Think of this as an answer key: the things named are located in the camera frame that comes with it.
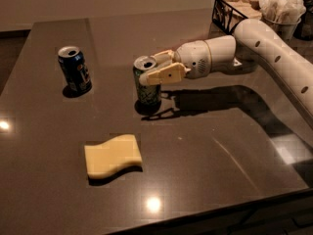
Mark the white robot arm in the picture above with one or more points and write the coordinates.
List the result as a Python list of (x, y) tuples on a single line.
[(252, 40)]

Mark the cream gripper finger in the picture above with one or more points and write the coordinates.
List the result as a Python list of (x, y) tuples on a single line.
[(165, 75), (164, 56)]

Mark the yellow wavy sponge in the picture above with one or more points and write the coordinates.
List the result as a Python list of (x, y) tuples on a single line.
[(108, 158)]

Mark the black wire napkin basket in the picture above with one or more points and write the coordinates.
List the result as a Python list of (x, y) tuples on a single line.
[(228, 13)]

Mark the blue soda can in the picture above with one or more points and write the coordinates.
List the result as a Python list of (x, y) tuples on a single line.
[(76, 73)]

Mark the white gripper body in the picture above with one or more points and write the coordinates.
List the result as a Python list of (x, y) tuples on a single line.
[(193, 59)]

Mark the green soda can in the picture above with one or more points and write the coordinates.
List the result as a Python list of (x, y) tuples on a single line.
[(148, 95)]

